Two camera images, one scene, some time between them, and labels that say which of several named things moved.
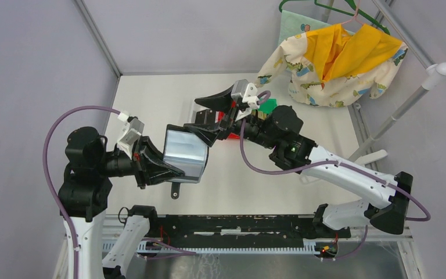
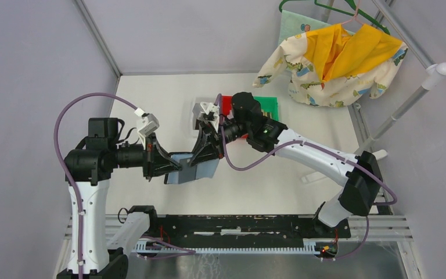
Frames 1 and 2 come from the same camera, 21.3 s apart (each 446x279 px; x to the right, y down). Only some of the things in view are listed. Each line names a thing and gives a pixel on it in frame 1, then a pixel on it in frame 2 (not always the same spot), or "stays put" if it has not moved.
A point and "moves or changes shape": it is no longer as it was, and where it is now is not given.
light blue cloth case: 187,150 moves or changes shape
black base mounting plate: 245,231 stays put
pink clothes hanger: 355,16 stays put
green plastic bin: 268,106 stays put
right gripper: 222,102 to 207,135
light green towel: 291,24 stays put
